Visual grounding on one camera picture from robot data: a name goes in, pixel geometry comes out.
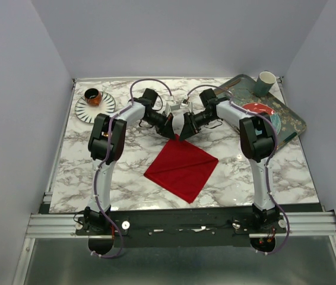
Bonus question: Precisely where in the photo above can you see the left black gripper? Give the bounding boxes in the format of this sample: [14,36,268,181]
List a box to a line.
[142,110,175,140]

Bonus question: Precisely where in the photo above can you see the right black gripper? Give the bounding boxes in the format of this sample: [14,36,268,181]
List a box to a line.
[177,111,216,142]

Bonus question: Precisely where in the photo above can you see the red cloth napkin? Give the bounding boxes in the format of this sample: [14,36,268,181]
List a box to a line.
[144,139,218,204]

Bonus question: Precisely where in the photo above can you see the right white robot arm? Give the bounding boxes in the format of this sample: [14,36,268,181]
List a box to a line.
[179,88,280,233]

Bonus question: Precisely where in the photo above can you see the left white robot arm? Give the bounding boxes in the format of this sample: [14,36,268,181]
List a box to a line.
[83,88,176,235]

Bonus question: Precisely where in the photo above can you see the green floral tray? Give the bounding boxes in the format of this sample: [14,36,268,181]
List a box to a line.
[215,74,306,149]

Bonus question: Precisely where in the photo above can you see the red blue patterned plate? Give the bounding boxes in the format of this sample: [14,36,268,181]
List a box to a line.
[242,102,281,134]

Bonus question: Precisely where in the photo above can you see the brown black teacup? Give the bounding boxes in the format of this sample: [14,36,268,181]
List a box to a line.
[84,88,102,107]

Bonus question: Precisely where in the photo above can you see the striped white saucer plate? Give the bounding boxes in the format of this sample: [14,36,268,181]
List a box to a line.
[75,92,116,124]

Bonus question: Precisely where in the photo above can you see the dark green white cup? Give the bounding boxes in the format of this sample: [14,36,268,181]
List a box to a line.
[253,71,277,97]

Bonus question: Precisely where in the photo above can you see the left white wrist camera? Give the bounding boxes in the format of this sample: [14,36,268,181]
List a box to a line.
[164,96,180,115]

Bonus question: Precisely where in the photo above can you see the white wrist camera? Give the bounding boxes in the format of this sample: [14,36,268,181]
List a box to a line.
[180,97,194,113]
[164,96,180,115]

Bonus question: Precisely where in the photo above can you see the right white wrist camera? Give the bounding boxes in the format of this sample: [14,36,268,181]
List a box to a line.
[180,97,194,113]

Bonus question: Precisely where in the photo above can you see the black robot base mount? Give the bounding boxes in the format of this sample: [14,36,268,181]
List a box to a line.
[74,206,286,255]

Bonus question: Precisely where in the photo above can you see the aluminium rail frame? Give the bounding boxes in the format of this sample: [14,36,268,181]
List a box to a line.
[14,203,336,284]

